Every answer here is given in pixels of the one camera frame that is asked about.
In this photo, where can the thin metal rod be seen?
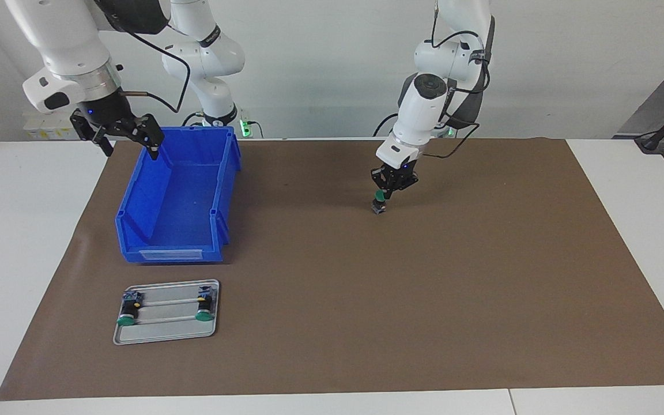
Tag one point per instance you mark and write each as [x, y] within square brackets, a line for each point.
[168, 302]
[165, 318]

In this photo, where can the brown table mat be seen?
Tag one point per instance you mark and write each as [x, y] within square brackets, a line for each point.
[366, 288]

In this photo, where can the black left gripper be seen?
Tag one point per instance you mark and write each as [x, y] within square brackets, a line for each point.
[396, 172]

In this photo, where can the grey metal tray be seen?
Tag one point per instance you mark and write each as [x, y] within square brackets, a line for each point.
[165, 335]

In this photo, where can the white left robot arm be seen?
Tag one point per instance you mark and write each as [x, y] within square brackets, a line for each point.
[424, 109]

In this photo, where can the blue plastic storage bin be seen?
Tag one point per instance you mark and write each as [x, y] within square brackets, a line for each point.
[182, 213]

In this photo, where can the green cap push button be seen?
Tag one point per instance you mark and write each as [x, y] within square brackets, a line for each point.
[129, 311]
[378, 206]
[205, 308]

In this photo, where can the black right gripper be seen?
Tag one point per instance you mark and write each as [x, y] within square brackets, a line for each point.
[106, 112]

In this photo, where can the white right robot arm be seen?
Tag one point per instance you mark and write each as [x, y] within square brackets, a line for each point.
[67, 40]

